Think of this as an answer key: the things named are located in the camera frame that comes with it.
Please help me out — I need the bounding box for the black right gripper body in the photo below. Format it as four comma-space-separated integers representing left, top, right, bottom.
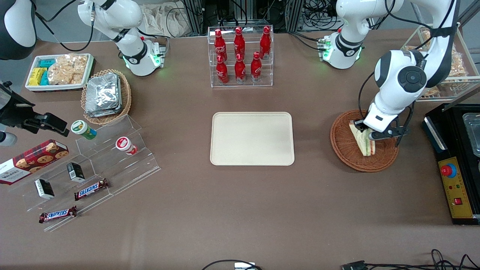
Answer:
0, 82, 35, 126

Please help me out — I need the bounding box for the triangular sandwich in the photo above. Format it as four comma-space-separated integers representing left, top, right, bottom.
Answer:
349, 121, 376, 156

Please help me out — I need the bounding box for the round brown wicker basket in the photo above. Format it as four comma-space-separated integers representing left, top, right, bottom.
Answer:
330, 109, 399, 172

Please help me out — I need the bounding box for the white rectangular snack tray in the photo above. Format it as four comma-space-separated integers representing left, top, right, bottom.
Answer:
25, 53, 94, 92

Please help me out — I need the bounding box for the oval tan wicker basket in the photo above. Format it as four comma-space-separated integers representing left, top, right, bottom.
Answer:
81, 69, 132, 125

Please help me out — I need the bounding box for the beige rectangular tray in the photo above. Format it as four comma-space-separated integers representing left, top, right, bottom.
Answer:
210, 112, 295, 166

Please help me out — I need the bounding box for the green labelled snack cup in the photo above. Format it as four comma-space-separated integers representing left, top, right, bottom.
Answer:
71, 120, 97, 140

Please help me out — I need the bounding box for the red tartan cookie box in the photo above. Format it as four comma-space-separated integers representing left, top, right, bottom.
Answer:
0, 139, 69, 185

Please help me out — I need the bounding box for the yellow snack pack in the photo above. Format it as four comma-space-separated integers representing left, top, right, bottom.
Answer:
29, 67, 47, 86

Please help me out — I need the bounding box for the silver foil packet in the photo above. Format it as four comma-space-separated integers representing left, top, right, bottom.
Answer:
85, 106, 123, 118
86, 73, 121, 112

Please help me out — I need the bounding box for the small black box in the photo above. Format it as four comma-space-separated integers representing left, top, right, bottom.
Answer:
34, 178, 55, 200
67, 162, 85, 183

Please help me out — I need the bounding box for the clear bag of crackers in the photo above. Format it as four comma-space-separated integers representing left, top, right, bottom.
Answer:
48, 54, 89, 85

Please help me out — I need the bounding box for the red and white snack cup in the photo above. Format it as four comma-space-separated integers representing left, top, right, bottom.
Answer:
115, 137, 138, 155

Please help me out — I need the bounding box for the brown Snickers bar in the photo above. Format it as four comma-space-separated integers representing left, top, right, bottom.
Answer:
74, 178, 109, 201
39, 205, 78, 224

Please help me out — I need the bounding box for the clear acrylic stepped stand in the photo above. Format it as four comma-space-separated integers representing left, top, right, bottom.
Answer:
7, 114, 162, 232

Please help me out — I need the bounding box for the clear rectangular container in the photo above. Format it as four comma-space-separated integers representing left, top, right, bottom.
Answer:
462, 112, 480, 158

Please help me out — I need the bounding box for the black machine with yellow panel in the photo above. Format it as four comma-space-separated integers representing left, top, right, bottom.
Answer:
423, 103, 480, 225

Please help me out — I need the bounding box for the red cola bottle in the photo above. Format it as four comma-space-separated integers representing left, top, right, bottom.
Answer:
214, 29, 227, 62
260, 26, 272, 60
250, 52, 262, 82
235, 54, 246, 83
234, 27, 245, 60
216, 55, 229, 84

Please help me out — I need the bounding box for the clear acrylic bottle rack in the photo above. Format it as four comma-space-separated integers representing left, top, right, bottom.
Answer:
207, 25, 274, 88

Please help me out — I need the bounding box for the beige cloth bag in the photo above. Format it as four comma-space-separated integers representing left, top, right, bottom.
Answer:
142, 3, 188, 38

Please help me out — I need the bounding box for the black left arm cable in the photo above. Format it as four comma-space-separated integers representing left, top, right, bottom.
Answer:
358, 0, 462, 147

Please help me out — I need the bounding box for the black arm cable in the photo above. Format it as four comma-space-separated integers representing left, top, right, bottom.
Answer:
358, 0, 462, 147
34, 0, 94, 52

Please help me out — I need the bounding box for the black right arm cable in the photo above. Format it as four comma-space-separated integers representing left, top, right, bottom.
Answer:
34, 0, 94, 52

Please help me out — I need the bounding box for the white wire rack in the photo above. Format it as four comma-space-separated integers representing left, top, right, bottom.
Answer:
400, 23, 480, 102

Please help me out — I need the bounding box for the black cable bundle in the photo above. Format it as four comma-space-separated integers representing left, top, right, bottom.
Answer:
303, 0, 340, 31

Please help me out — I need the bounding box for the aluminium frame profile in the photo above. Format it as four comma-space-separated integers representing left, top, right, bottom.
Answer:
286, 0, 303, 32
182, 0, 205, 35

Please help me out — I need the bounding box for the black cable with connector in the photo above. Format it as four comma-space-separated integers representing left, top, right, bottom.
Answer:
342, 249, 480, 270

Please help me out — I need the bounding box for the thin black cable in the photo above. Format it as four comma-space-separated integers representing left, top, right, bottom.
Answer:
202, 259, 263, 270

